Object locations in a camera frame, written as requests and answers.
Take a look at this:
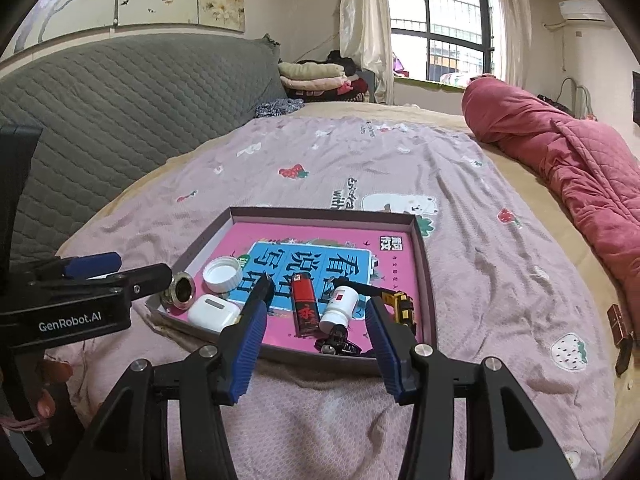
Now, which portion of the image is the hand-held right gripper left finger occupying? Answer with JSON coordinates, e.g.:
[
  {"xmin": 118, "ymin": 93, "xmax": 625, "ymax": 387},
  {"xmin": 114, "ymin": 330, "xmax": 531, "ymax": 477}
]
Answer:
[{"xmin": 62, "ymin": 303, "xmax": 269, "ymax": 480}]

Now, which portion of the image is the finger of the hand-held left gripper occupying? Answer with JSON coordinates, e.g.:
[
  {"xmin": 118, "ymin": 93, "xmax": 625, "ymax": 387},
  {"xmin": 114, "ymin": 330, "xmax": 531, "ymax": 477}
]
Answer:
[
  {"xmin": 35, "ymin": 263, "xmax": 173, "ymax": 307},
  {"xmin": 20, "ymin": 252, "xmax": 122, "ymax": 282}
]

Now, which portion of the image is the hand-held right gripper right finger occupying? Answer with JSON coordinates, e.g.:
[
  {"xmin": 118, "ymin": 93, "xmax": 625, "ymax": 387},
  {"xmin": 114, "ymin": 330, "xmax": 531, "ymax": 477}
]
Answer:
[{"xmin": 364, "ymin": 299, "xmax": 577, "ymax": 480}]

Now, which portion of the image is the brass door viewer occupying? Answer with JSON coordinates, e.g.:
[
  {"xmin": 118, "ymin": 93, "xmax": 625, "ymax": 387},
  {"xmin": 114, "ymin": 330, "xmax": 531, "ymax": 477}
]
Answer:
[{"xmin": 160, "ymin": 272, "xmax": 198, "ymax": 309}]

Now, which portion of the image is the black yellow wristwatch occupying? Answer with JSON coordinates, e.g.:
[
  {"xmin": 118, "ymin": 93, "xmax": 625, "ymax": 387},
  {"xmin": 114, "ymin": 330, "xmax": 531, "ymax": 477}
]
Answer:
[{"xmin": 334, "ymin": 276, "xmax": 418, "ymax": 343}]

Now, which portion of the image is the shallow grey cardboard box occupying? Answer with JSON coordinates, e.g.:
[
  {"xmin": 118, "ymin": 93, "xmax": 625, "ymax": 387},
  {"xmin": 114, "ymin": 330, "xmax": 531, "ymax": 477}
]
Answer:
[{"xmin": 147, "ymin": 206, "xmax": 438, "ymax": 377}]

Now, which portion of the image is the white earbuds case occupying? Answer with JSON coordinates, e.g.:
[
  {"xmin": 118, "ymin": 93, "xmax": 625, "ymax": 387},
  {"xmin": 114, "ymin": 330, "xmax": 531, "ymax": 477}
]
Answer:
[{"xmin": 187, "ymin": 294, "xmax": 241, "ymax": 333}]

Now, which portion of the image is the white pill bottle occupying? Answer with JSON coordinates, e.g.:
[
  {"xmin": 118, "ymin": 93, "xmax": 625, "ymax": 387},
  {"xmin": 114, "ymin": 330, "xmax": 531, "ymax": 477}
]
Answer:
[{"xmin": 319, "ymin": 285, "xmax": 361, "ymax": 333}]

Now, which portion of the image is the red lighter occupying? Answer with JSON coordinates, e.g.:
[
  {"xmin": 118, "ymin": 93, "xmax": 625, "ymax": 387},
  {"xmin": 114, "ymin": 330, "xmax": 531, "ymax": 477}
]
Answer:
[{"xmin": 290, "ymin": 277, "xmax": 321, "ymax": 337}]

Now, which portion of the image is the white bottle cap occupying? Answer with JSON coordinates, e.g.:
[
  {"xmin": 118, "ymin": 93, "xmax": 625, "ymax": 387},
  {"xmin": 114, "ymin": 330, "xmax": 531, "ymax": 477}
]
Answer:
[{"xmin": 202, "ymin": 256, "xmax": 242, "ymax": 293}]

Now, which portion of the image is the person's left hand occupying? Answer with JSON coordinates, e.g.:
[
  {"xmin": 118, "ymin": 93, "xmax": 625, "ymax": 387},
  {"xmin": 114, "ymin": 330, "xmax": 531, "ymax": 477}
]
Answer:
[{"xmin": 37, "ymin": 360, "xmax": 73, "ymax": 418}]

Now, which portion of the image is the purple printed bedsheet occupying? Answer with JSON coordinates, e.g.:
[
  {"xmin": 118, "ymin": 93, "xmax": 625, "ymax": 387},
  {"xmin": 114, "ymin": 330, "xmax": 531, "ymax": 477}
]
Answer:
[{"xmin": 45, "ymin": 115, "xmax": 618, "ymax": 480}]

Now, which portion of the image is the pink book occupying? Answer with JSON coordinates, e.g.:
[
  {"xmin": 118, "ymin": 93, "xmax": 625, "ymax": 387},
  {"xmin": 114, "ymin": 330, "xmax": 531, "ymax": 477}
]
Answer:
[{"xmin": 210, "ymin": 222, "xmax": 426, "ymax": 356}]

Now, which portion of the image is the grey quilted headboard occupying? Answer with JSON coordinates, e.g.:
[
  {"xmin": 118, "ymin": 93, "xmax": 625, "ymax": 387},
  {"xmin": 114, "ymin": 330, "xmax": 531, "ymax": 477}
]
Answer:
[{"xmin": 0, "ymin": 35, "xmax": 288, "ymax": 266}]

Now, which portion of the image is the dark floral cloth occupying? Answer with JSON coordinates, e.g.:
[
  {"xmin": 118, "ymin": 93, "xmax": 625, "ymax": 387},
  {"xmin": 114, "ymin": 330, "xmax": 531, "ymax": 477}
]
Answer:
[{"xmin": 254, "ymin": 98, "xmax": 305, "ymax": 120}]

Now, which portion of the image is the pink folded garment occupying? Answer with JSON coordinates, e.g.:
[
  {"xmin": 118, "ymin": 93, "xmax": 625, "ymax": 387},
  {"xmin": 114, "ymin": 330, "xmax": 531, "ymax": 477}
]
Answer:
[{"xmin": 280, "ymin": 76, "xmax": 351, "ymax": 92}]

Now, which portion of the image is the folded clothes pile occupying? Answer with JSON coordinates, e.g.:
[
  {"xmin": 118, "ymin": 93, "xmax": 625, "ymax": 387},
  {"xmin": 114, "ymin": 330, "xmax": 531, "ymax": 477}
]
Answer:
[{"xmin": 287, "ymin": 77, "xmax": 371, "ymax": 103}]

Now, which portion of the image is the beige folded garment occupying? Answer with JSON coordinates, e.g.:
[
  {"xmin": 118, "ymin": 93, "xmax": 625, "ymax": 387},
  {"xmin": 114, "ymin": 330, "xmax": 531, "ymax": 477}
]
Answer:
[{"xmin": 278, "ymin": 61, "xmax": 346, "ymax": 80}]

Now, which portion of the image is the red quilted blanket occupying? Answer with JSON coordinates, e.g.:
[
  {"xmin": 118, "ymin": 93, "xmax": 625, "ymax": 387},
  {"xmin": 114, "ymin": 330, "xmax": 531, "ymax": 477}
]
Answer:
[{"xmin": 461, "ymin": 76, "xmax": 640, "ymax": 306}]

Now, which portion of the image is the printed pillow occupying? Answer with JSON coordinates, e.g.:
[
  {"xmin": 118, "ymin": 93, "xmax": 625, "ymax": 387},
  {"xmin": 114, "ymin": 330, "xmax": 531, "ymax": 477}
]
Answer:
[{"xmin": 440, "ymin": 71, "xmax": 496, "ymax": 86}]

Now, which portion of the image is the black garment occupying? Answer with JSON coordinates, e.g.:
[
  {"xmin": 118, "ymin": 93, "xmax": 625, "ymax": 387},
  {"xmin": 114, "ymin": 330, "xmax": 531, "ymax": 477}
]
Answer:
[{"xmin": 326, "ymin": 50, "xmax": 358, "ymax": 73}]

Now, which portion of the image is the cream curtain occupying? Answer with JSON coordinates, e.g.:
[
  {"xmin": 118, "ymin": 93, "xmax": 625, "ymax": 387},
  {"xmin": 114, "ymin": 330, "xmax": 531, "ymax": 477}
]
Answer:
[
  {"xmin": 492, "ymin": 0, "xmax": 531, "ymax": 96},
  {"xmin": 340, "ymin": 0, "xmax": 396, "ymax": 106}
]

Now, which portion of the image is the window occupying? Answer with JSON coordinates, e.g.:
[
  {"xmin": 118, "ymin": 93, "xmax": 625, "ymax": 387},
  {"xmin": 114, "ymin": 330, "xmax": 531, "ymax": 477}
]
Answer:
[{"xmin": 385, "ymin": 0, "xmax": 493, "ymax": 83}]

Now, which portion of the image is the white air conditioner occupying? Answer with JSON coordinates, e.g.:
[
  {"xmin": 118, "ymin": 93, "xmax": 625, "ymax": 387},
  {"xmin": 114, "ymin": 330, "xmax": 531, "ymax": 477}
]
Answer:
[{"xmin": 557, "ymin": 0, "xmax": 608, "ymax": 23}]

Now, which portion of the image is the pink cord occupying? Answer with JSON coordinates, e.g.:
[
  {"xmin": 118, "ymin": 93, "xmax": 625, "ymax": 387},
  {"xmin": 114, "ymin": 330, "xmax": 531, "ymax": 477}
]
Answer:
[{"xmin": 0, "ymin": 417, "xmax": 51, "ymax": 432}]

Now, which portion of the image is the white looped cable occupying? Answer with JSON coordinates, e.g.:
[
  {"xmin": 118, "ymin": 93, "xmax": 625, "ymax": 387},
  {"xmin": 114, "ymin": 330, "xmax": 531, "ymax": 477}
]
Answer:
[{"xmin": 557, "ymin": 77, "xmax": 598, "ymax": 121}]

